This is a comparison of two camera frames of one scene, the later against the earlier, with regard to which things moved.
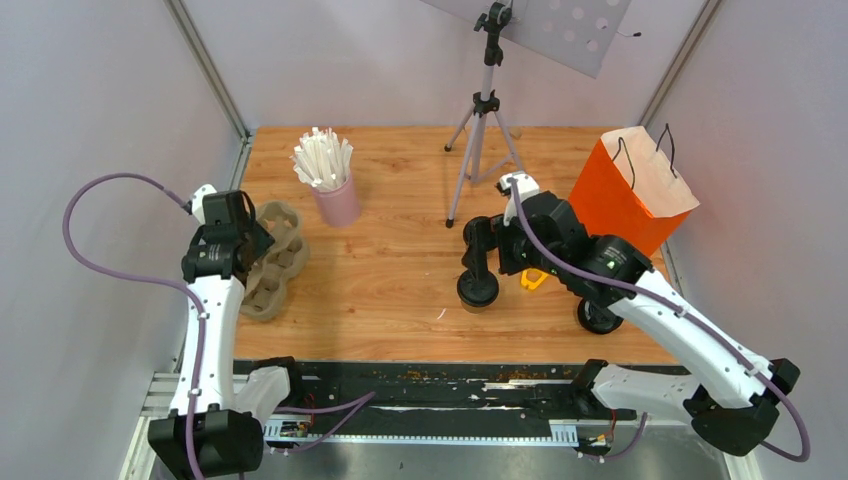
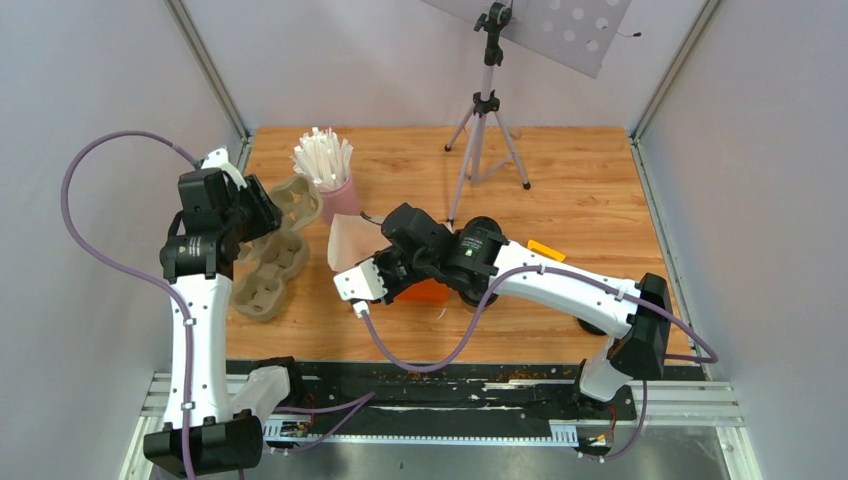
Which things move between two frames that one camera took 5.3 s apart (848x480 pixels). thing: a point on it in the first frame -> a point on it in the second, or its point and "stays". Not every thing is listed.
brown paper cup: [475, 309] stays
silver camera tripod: [485, 104] stays
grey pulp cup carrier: [288, 255] stays
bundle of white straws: [321, 160] stays
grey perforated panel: [578, 32] stays
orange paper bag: [628, 189] -> [352, 239]
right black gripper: [475, 256] -> [380, 260]
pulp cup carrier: [283, 223] -> [300, 201]
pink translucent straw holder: [340, 207] stays
